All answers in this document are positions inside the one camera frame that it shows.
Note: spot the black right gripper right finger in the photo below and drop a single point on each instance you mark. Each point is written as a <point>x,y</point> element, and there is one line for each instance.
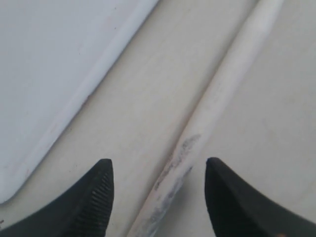
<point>236,209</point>

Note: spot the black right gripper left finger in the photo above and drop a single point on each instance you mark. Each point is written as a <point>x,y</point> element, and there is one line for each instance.
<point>83,210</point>

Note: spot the white drumstick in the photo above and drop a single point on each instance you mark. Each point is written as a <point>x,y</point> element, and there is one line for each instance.
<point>238,59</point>

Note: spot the white rectangular tray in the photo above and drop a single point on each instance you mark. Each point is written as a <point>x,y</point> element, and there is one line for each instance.
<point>53,54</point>

